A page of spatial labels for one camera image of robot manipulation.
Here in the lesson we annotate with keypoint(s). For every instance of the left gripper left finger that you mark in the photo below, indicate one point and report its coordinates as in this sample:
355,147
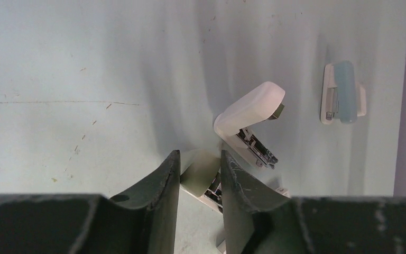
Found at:
140,219

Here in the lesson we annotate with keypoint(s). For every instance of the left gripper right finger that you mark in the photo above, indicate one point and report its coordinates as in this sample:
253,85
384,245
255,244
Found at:
258,219

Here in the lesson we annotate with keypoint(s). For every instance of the light blue stapler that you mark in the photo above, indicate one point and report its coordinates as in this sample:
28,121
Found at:
343,98

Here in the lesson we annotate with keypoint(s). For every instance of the staple box sleeve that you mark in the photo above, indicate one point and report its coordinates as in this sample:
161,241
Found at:
222,247

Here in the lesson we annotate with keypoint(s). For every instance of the cream stapler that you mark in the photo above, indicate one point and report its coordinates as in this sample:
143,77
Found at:
200,177

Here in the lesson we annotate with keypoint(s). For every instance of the white stapler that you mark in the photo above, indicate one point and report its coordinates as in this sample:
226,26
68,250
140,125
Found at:
233,125

